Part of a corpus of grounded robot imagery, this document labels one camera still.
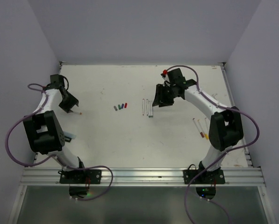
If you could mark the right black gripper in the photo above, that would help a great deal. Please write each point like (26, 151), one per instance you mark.
(160, 98)

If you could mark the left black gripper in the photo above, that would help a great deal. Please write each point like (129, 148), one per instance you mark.
(73, 101)

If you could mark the yellow marker pen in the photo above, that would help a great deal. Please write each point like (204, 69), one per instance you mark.
(202, 129)

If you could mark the pink marker pen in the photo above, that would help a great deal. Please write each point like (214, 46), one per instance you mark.
(207, 123)

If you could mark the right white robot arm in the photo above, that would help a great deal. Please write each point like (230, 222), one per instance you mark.
(225, 129)

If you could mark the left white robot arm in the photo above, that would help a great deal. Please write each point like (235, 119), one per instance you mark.
(44, 132)

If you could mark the light blue highlighter pen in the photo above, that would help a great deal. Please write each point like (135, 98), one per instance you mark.
(69, 135)

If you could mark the black marker pen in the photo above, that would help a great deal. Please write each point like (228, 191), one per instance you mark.
(68, 139)

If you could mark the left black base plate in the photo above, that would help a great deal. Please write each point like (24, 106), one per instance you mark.
(91, 176)

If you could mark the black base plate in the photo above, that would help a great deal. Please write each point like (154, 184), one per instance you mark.
(208, 177)
(91, 176)

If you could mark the aluminium front rail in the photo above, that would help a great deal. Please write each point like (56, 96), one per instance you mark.
(150, 177)

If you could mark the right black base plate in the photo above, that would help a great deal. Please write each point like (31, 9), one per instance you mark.
(208, 177)

